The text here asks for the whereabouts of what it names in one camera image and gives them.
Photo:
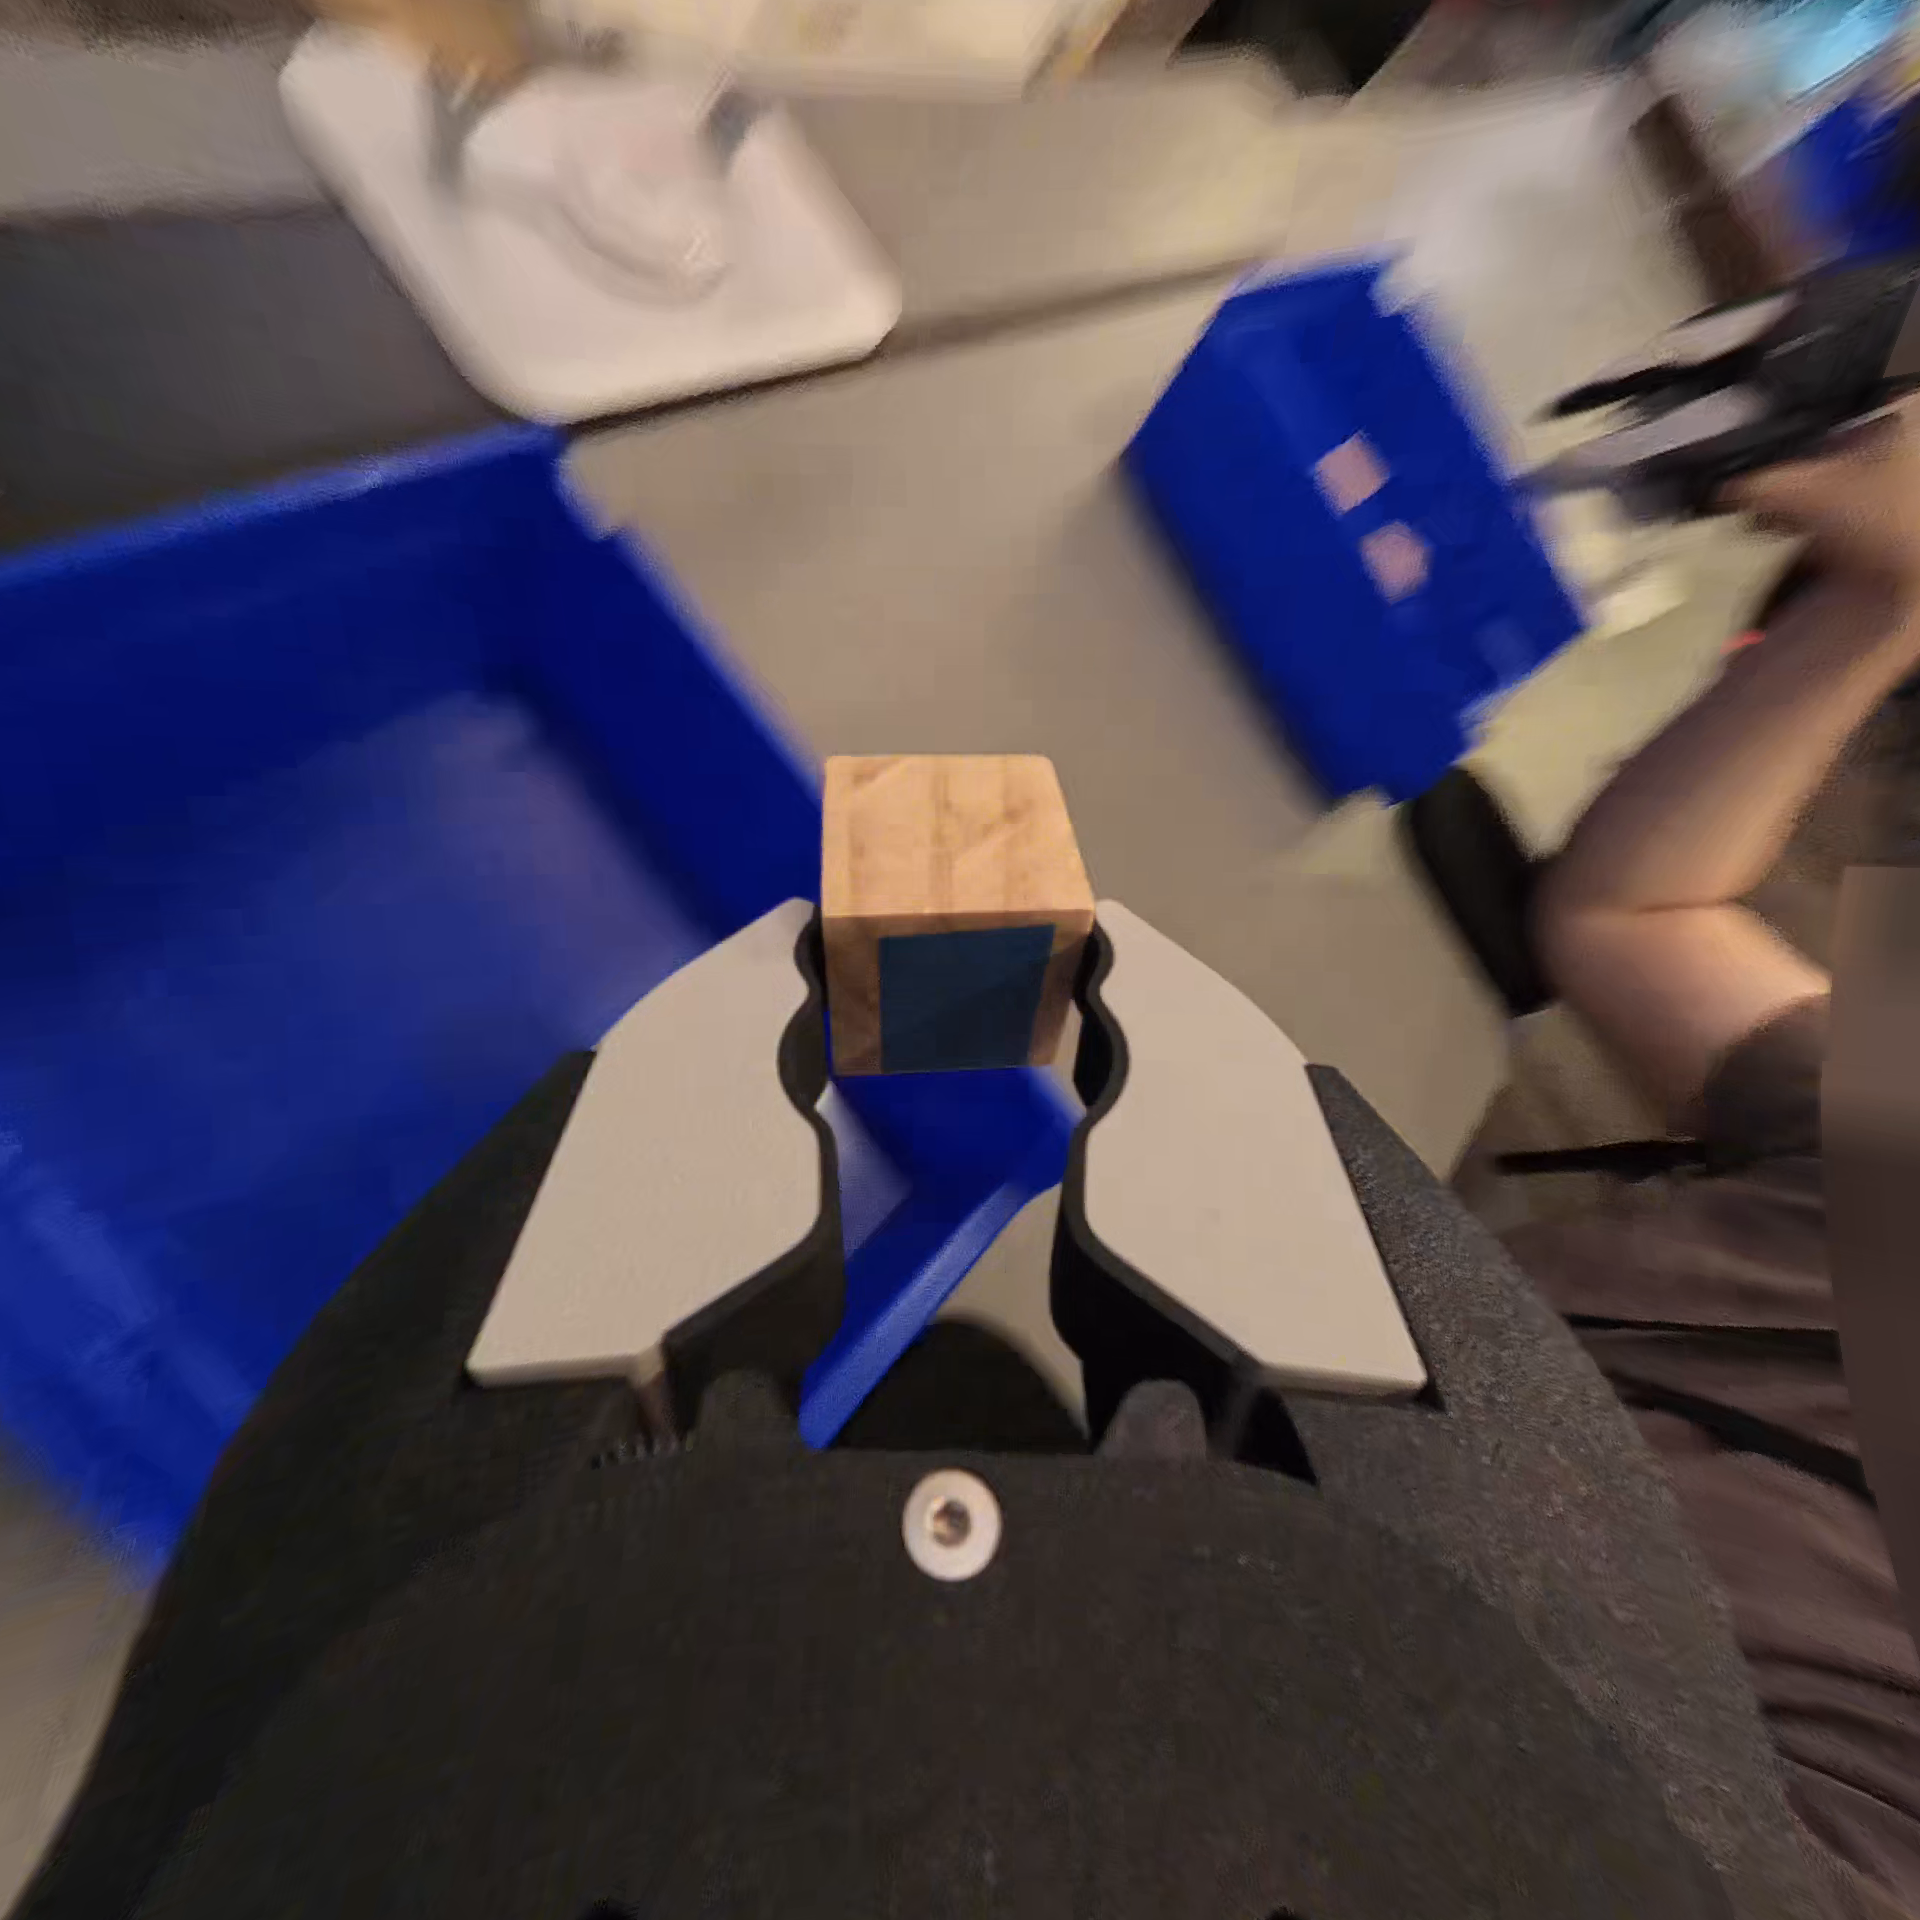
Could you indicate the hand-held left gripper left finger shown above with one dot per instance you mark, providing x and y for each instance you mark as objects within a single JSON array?
[{"x": 660, "y": 1200}]

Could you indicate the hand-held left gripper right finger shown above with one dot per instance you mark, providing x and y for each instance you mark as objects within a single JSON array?
[{"x": 1231, "y": 1200}]

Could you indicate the blue plastic bin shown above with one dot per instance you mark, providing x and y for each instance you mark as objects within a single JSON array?
[
  {"x": 1275, "y": 630},
  {"x": 300, "y": 826}
]

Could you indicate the person's right forearm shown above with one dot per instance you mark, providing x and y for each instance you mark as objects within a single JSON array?
[{"x": 1680, "y": 780}]

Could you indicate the person's right hand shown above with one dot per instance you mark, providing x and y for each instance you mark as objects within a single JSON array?
[{"x": 1828, "y": 524}]

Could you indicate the black cushion pad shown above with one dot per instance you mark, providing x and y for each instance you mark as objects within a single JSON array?
[{"x": 1476, "y": 886}]

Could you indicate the black table mat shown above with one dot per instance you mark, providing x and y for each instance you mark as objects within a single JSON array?
[{"x": 225, "y": 360}]

